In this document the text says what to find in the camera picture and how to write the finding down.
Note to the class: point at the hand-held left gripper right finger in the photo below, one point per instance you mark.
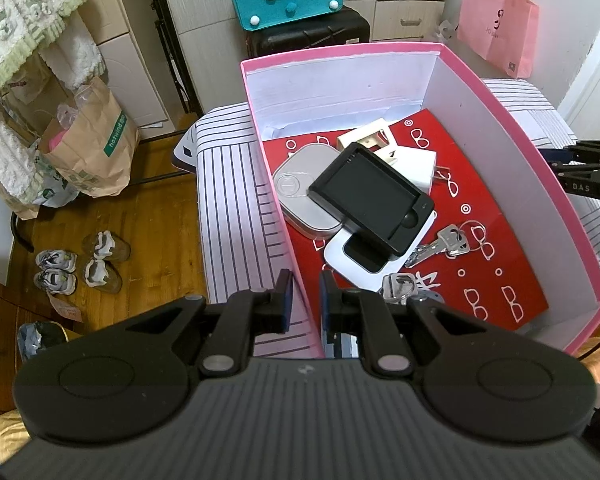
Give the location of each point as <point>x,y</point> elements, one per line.
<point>326,301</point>

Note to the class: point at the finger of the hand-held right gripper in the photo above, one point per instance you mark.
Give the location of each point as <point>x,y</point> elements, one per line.
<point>562,155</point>

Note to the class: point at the white green plastic bag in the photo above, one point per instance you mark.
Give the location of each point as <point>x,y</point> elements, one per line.
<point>55,192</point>

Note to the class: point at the black suitcase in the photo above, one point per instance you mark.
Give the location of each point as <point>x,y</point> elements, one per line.
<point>305,35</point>

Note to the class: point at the small white plastic item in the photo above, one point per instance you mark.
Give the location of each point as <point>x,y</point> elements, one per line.
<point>445,30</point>

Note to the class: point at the white charger plug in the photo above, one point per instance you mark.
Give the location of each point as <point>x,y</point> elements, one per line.
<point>412,167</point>

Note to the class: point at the fluffy white green robe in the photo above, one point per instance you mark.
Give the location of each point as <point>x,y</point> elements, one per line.
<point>10,10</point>

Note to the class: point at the white pocket router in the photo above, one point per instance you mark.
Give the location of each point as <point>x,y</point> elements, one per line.
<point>340,255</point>

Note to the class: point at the black tripod stand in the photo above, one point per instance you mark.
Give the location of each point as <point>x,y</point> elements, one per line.
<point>167,20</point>

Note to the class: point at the brown fluffy slipper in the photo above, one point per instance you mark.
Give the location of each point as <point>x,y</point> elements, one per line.
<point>101,275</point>

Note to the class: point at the keys with grey fob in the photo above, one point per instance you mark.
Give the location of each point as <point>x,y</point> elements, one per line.
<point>397,285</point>

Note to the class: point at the clear plastic bag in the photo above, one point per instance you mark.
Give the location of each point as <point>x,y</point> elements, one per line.
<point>75,107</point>

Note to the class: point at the brown cardboard piece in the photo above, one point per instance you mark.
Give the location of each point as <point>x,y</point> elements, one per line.
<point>65,307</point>

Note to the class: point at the plain brown paper bag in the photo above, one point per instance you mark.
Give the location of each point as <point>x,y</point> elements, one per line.
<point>15,200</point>

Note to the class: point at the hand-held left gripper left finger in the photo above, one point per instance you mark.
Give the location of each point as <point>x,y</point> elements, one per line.
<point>286,301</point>

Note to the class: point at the beige small box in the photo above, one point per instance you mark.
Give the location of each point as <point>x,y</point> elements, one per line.
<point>365,135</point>

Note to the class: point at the yellow blanket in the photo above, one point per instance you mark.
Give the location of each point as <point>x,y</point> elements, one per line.
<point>5,430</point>

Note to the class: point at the red patterned paper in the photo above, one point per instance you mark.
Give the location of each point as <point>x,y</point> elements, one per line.
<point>505,220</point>

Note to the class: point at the pink shopping bag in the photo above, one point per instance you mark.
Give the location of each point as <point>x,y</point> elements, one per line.
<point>500,35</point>

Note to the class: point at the silver rounded square device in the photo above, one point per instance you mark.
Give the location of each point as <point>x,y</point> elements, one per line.
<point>295,200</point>

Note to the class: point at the hanging brown paper bag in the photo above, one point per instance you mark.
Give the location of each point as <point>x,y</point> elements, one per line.
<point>30,85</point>

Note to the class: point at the brown paper bag green label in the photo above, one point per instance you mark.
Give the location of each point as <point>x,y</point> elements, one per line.
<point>95,150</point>

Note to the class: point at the grey white sneaker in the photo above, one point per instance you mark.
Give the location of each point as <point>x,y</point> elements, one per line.
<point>55,281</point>

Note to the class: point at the black clothes rack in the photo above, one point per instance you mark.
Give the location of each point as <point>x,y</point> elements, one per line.
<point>22,232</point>

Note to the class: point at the beige wardrobe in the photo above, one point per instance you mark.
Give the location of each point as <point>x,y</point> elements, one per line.
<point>205,10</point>

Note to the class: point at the pink storage box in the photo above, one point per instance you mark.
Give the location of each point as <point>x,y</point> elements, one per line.
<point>480,110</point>

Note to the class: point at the black rectangular device case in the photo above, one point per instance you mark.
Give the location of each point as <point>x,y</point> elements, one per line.
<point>360,195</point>

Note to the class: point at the beige narrow cabinet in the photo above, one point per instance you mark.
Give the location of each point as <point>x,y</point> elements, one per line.
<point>130,60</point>

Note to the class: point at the silver key bunch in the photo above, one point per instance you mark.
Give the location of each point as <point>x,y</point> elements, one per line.
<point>447,242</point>

